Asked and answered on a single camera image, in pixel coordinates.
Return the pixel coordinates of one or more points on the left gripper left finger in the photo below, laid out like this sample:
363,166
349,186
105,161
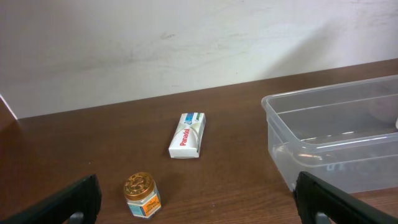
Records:
79,202

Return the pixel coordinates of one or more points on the small gold-lidded balm jar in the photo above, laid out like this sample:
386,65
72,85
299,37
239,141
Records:
142,195

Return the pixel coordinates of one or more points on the clear plastic container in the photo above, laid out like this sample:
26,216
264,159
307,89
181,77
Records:
344,134

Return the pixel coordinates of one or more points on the white Panadol box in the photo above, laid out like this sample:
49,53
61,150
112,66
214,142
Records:
186,142

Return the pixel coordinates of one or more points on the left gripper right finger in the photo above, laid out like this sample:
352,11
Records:
320,202

